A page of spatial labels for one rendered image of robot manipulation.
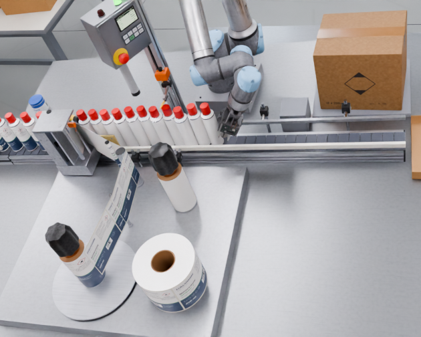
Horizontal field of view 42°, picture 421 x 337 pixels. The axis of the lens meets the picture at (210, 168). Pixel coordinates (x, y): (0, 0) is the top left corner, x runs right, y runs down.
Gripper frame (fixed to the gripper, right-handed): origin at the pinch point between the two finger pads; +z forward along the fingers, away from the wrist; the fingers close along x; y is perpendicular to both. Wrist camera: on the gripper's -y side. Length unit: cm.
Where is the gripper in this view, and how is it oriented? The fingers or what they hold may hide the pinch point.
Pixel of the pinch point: (223, 133)
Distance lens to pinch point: 206.7
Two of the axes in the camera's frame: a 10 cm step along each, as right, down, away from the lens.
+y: -2.0, 7.8, -5.9
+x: 9.5, 3.1, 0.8
